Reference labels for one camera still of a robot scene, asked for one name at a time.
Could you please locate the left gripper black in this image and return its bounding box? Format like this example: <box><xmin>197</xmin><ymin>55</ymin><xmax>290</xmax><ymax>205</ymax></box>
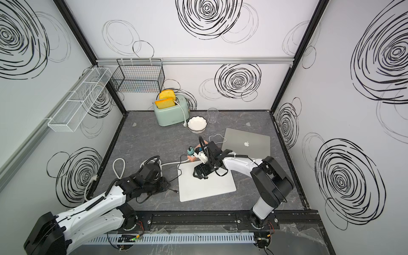
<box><xmin>144</xmin><ymin>176</ymin><xmax>173</xmax><ymax>195</ymax></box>

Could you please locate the pink power strip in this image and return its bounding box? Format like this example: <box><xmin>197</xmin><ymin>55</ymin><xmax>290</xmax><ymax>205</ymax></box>
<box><xmin>188</xmin><ymin>145</ymin><xmax>203</xmax><ymax>162</ymax></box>

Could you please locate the black charger cable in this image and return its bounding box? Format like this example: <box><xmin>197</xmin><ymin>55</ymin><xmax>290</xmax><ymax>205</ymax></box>
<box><xmin>159</xmin><ymin>153</ymin><xmax>192</xmax><ymax>194</ymax></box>

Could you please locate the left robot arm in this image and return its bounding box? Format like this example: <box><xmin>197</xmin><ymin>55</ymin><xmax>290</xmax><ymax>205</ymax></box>
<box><xmin>23</xmin><ymin>163</ymin><xmax>171</xmax><ymax>255</ymax></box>

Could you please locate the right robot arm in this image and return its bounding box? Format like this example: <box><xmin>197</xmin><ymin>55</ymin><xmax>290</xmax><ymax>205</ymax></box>
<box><xmin>188</xmin><ymin>142</ymin><xmax>295</xmax><ymax>229</ymax></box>

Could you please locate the grey laptop back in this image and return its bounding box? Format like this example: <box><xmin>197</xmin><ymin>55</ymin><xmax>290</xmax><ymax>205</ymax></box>
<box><xmin>222</xmin><ymin>128</ymin><xmax>271</xmax><ymax>159</ymax></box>

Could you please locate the silver laptop front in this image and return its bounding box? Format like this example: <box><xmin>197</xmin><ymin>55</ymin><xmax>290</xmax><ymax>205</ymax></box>
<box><xmin>177</xmin><ymin>161</ymin><xmax>237</xmax><ymax>203</ymax></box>

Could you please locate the white scalloped bowl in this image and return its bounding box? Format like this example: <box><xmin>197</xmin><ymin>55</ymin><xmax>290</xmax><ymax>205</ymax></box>
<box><xmin>187</xmin><ymin>116</ymin><xmax>207</xmax><ymax>134</ymax></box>

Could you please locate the clear drinking glass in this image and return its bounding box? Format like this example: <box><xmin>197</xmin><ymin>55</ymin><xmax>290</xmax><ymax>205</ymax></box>
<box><xmin>207</xmin><ymin>107</ymin><xmax>219</xmax><ymax>124</ymax></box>

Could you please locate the mint green toaster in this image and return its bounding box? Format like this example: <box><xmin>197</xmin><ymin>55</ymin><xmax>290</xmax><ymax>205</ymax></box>
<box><xmin>153</xmin><ymin>95</ymin><xmax>190</xmax><ymax>127</ymax></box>

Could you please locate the yellow toast slice front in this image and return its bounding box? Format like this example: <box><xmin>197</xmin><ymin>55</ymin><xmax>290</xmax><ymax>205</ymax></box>
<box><xmin>155</xmin><ymin>98</ymin><xmax>176</xmax><ymax>109</ymax></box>

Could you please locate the yellow toast slice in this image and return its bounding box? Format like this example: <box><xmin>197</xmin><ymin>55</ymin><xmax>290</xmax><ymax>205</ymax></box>
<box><xmin>155</xmin><ymin>98</ymin><xmax>176</xmax><ymax>109</ymax></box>
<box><xmin>159</xmin><ymin>89</ymin><xmax>176</xmax><ymax>101</ymax></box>

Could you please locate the yellow toast slice back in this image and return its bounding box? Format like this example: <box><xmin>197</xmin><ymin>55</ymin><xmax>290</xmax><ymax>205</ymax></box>
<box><xmin>159</xmin><ymin>89</ymin><xmax>176</xmax><ymax>101</ymax></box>

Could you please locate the white mesh shelf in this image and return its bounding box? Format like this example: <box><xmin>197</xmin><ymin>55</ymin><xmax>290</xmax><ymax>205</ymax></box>
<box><xmin>47</xmin><ymin>68</ymin><xmax>112</xmax><ymax>132</ymax></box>

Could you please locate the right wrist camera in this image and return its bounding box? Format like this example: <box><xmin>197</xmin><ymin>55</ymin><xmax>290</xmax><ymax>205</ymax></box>
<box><xmin>197</xmin><ymin>151</ymin><xmax>208</xmax><ymax>163</ymax></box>

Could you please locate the white charger cable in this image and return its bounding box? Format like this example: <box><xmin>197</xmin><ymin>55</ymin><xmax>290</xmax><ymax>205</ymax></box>
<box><xmin>207</xmin><ymin>133</ymin><xmax>227</xmax><ymax>146</ymax></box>

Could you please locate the white power strip cord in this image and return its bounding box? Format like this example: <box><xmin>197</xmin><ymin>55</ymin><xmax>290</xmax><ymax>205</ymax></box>
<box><xmin>83</xmin><ymin>157</ymin><xmax>192</xmax><ymax>202</ymax></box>

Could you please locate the white toaster cord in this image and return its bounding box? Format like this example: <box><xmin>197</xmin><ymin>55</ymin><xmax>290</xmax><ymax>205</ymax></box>
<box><xmin>174</xmin><ymin>101</ymin><xmax>188</xmax><ymax>128</ymax></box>

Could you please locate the white slotted cable duct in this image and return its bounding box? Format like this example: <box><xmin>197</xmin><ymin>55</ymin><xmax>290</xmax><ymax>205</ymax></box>
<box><xmin>86</xmin><ymin>233</ymin><xmax>257</xmax><ymax>247</ymax></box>

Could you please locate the black wire basket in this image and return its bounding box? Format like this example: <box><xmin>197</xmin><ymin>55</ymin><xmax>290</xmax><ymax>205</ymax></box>
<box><xmin>110</xmin><ymin>58</ymin><xmax>165</xmax><ymax>94</ymax></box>

